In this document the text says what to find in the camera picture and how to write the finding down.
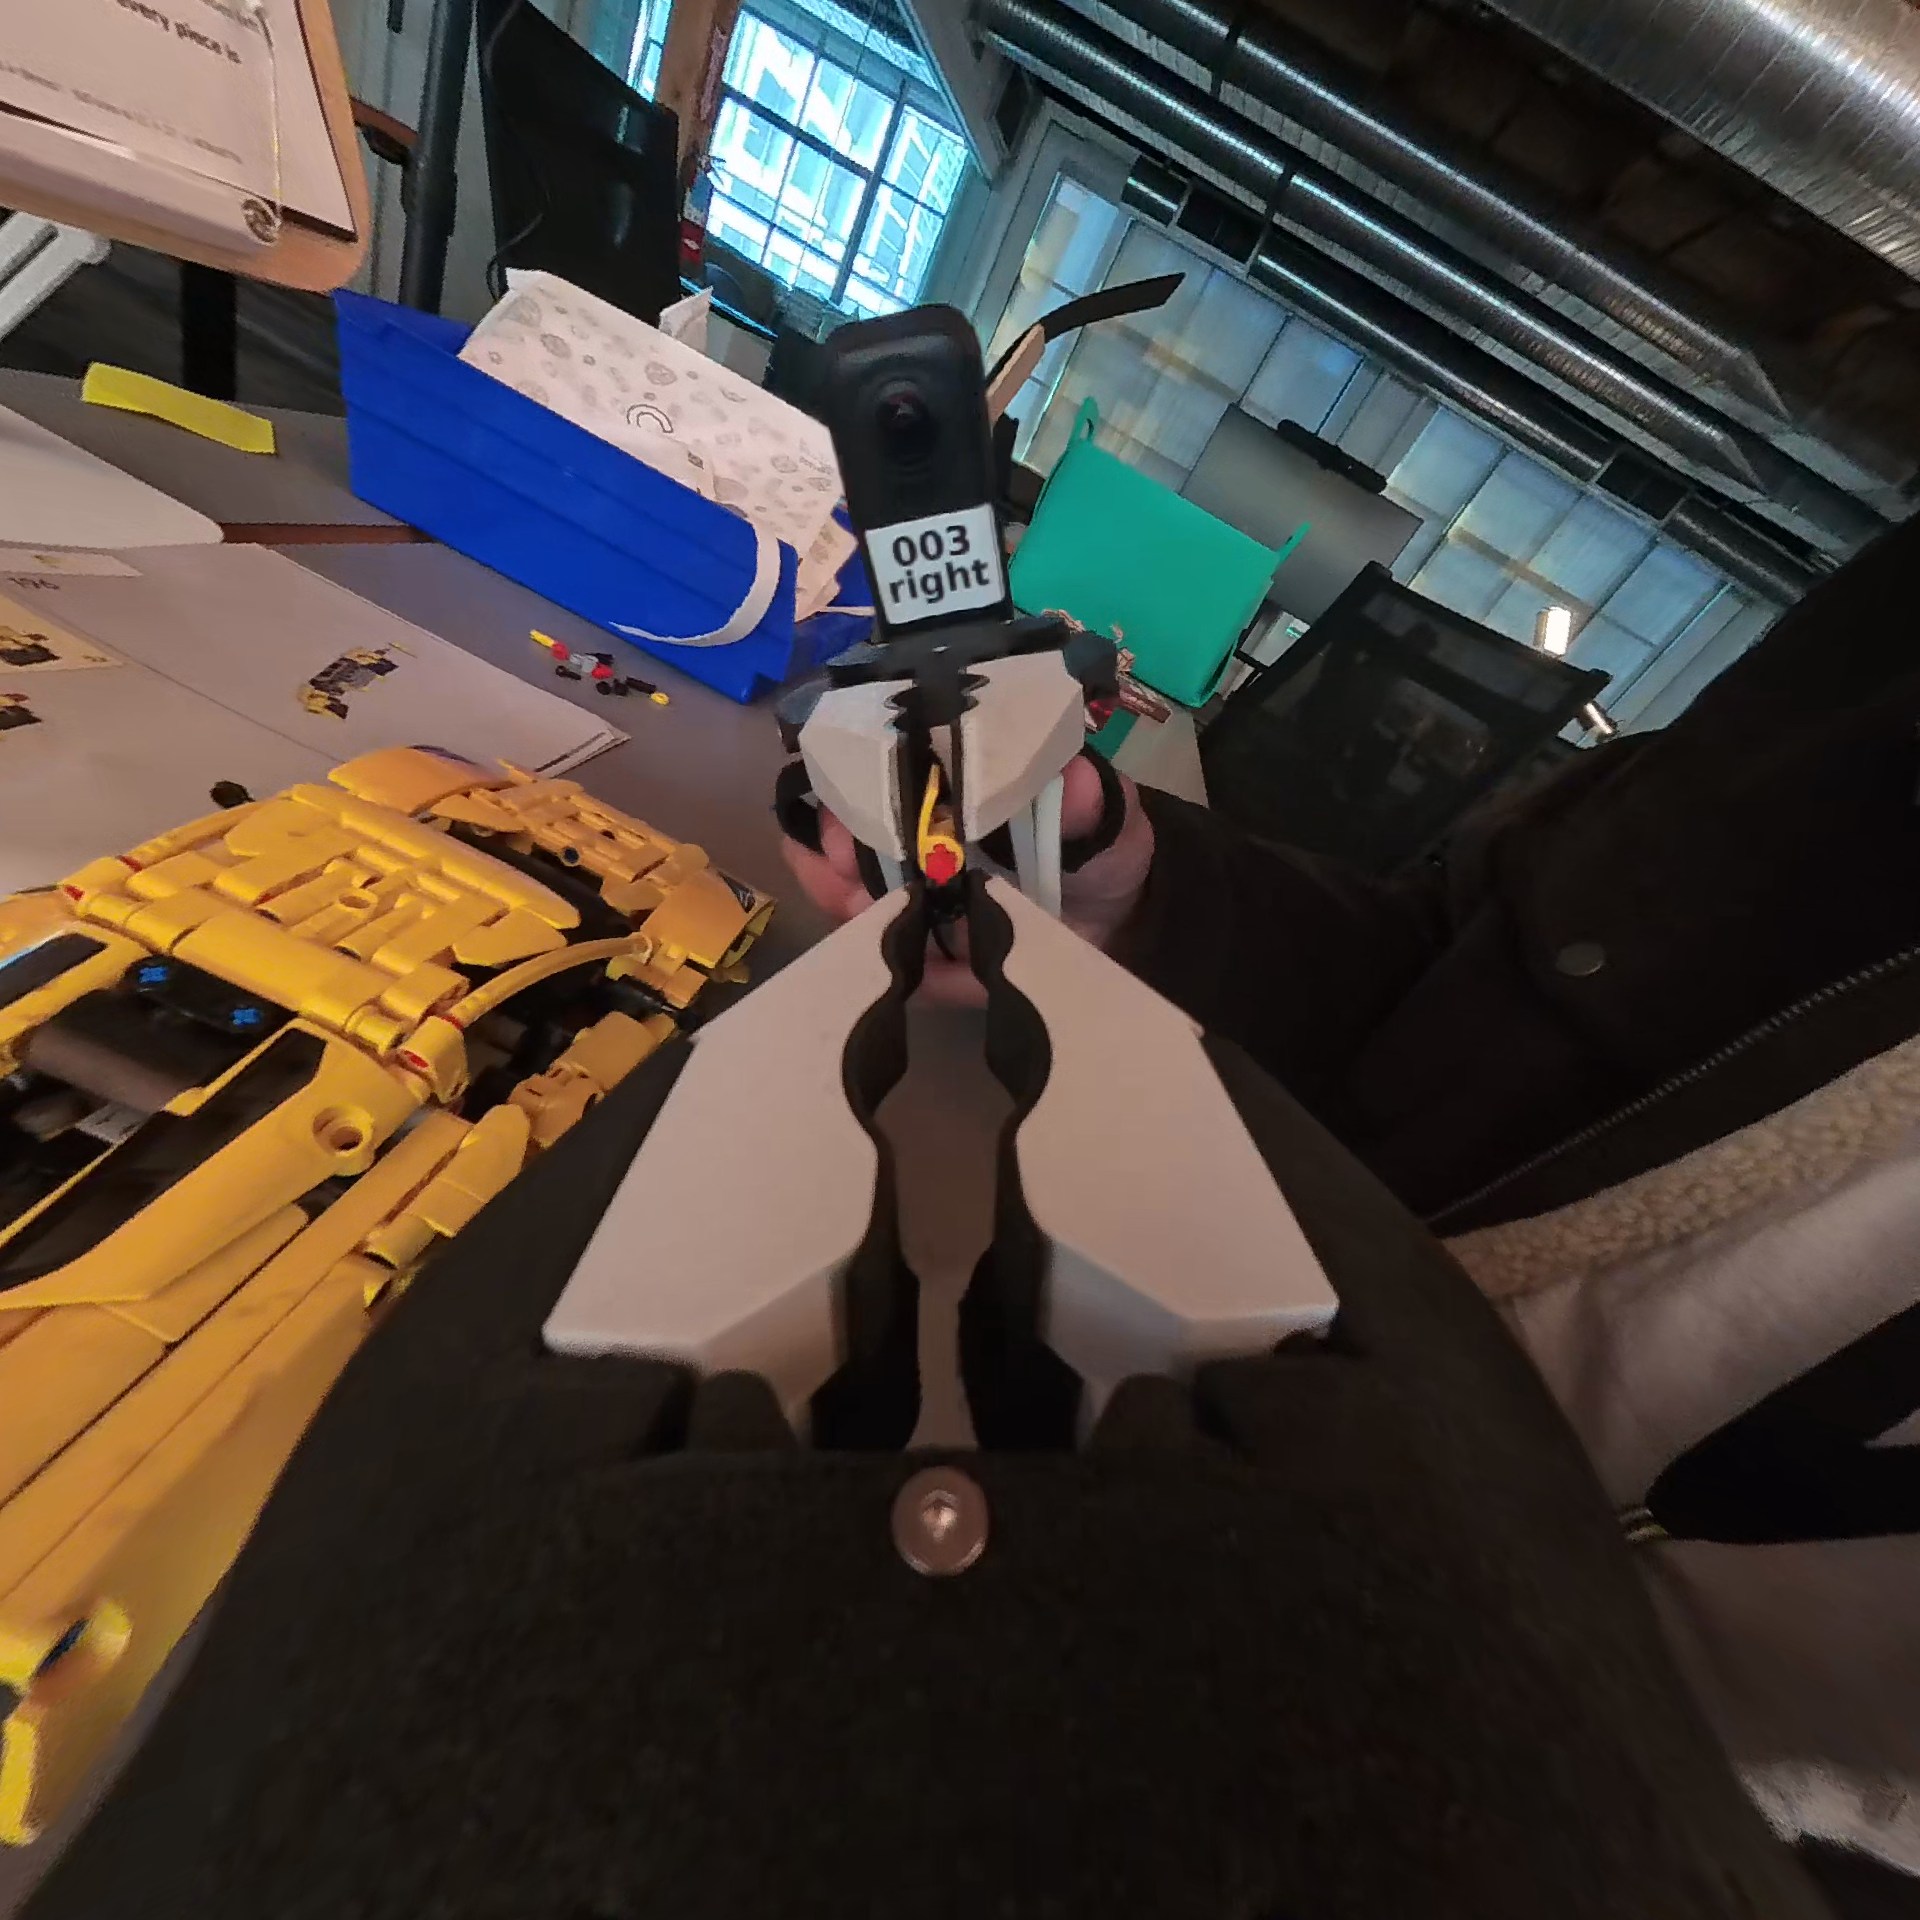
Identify silver spiral air duct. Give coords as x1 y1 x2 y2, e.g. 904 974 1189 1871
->
1484 0 1920 289

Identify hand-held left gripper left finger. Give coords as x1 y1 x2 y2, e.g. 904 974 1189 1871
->
541 883 939 1451

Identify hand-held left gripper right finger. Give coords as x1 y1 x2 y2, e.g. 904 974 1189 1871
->
960 876 1340 1451

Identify dark ceiling pipes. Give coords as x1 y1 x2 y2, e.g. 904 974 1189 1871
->
974 0 1891 528

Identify wooden tilting book stand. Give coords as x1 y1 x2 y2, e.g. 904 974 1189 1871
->
990 272 1187 439

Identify large paned window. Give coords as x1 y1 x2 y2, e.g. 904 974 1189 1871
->
629 0 974 325

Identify wooden post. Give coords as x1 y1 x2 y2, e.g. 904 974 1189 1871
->
659 0 744 182

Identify yellow paper strip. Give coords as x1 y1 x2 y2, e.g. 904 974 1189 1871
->
81 363 280 456

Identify small cluster of brick pieces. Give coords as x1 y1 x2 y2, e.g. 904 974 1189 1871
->
527 626 670 709

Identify black mesh office chair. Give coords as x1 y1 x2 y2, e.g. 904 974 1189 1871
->
1200 562 1614 872

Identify black stand pole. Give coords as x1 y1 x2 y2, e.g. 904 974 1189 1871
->
396 0 474 310

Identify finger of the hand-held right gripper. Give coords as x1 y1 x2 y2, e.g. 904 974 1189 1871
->
948 668 1088 847
794 691 929 890

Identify yellow toy brick car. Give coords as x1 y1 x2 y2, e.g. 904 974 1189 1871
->
0 747 774 1849

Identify grey wall screen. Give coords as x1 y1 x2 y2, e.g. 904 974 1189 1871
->
1183 405 1423 620

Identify black shoulder strap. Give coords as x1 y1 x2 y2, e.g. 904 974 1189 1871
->
1620 1395 1920 1548

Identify black monitor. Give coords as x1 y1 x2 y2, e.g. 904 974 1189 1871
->
476 0 683 318

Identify person's right forearm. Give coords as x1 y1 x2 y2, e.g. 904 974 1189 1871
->
1116 786 1518 1219

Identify white patterned paper bag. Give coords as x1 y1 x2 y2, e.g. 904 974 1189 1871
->
455 271 859 648

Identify open instruction booklet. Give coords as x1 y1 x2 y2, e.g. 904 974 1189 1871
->
0 540 631 903

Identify person's right hand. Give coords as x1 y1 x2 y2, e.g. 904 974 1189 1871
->
775 773 1160 1010

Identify blue plastic bin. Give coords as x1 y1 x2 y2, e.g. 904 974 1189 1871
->
331 289 842 704

